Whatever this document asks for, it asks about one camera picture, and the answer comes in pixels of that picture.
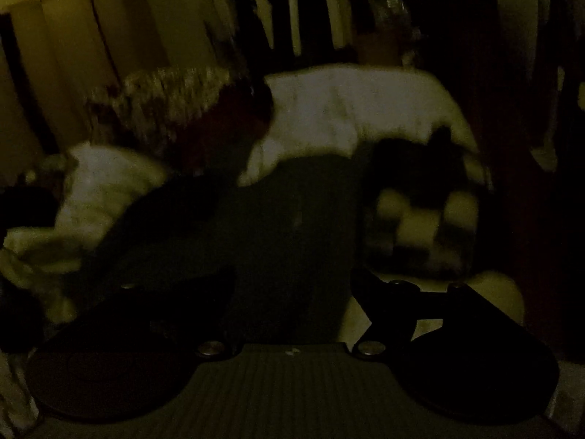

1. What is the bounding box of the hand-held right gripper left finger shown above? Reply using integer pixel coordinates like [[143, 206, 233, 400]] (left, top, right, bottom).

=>
[[113, 266, 239, 358]]

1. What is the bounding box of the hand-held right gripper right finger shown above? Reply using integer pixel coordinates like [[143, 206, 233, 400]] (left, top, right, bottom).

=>
[[351, 268, 477, 358]]

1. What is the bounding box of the dark green garment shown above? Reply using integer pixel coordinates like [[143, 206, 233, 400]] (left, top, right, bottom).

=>
[[82, 153, 380, 345]]

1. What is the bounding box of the black and white checked cloth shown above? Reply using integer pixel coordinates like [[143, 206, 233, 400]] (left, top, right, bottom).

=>
[[366, 128, 486, 281]]

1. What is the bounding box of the white crumpled cloth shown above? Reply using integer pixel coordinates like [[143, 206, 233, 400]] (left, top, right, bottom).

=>
[[0, 144, 171, 325]]

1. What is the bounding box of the dark red cloth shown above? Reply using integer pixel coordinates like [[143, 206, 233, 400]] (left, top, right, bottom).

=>
[[178, 81, 275, 179]]

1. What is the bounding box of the mottled fuzzy cloth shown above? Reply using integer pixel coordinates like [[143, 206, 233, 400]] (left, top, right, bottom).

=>
[[84, 66, 231, 147]]

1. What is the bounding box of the shiny plastic bag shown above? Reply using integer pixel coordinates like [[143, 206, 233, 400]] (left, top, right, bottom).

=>
[[370, 0, 422, 43]]

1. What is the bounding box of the black and white striped cloth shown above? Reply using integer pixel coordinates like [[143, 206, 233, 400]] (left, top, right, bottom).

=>
[[201, 0, 366, 58]]

